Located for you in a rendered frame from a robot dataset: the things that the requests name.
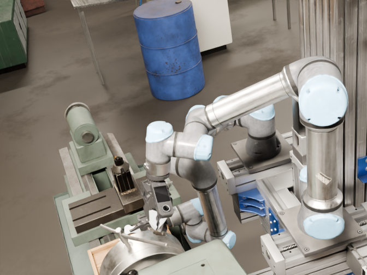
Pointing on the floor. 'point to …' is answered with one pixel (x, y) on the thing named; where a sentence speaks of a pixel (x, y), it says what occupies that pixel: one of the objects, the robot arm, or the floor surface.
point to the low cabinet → (12, 36)
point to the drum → (170, 48)
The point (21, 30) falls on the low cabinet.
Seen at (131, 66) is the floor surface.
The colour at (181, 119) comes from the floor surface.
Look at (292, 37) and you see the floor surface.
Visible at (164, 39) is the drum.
